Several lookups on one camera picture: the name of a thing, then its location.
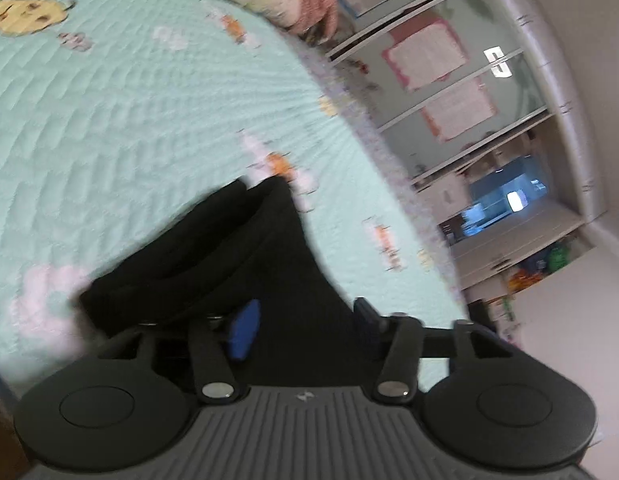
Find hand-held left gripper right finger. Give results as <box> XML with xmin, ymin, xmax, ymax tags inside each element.
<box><xmin>353</xmin><ymin>297</ymin><xmax>540</xmax><ymax>405</ymax></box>

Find green bag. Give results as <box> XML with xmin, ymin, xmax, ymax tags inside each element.
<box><xmin>543</xmin><ymin>244</ymin><xmax>576</xmax><ymax>272</ymax></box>

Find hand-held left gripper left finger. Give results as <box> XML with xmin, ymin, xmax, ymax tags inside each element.
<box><xmin>64</xmin><ymin>299</ymin><xmax>263</xmax><ymax>406</ymax></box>

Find white corner shelf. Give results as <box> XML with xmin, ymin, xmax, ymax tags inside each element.
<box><xmin>459</xmin><ymin>127</ymin><xmax>543</xmax><ymax>183</ymax></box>

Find white door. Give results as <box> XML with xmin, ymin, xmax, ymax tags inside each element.
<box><xmin>452</xmin><ymin>207</ymin><xmax>593</xmax><ymax>293</ymax></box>

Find floral bed sheet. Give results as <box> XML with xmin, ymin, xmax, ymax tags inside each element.
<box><xmin>290</xmin><ymin>35</ymin><xmax>471</xmax><ymax>306</ymax></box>

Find pile of snack packets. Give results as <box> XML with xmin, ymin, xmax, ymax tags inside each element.
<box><xmin>506</xmin><ymin>259</ymin><xmax>551</xmax><ymax>292</ymax></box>

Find black pants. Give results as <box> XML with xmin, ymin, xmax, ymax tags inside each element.
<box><xmin>80</xmin><ymin>177</ymin><xmax>385</xmax><ymax>396</ymax></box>

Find white drawer cabinet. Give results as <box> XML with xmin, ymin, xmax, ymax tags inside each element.
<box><xmin>413</xmin><ymin>174</ymin><xmax>474</xmax><ymax>213</ymax></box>

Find sliding door wardrobe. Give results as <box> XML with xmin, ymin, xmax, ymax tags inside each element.
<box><xmin>323</xmin><ymin>0</ymin><xmax>566</xmax><ymax>197</ymax></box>

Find pink bordered notice poster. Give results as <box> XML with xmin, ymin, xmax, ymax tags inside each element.
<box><xmin>381</xmin><ymin>16</ymin><xmax>469</xmax><ymax>92</ymax></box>

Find orange bordered notice poster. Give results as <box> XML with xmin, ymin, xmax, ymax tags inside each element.
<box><xmin>421</xmin><ymin>76</ymin><xmax>499</xmax><ymax>144</ymax></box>

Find bed with bee quilt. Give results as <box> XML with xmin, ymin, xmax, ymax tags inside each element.
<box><xmin>0</xmin><ymin>0</ymin><xmax>464</xmax><ymax>397</ymax></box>

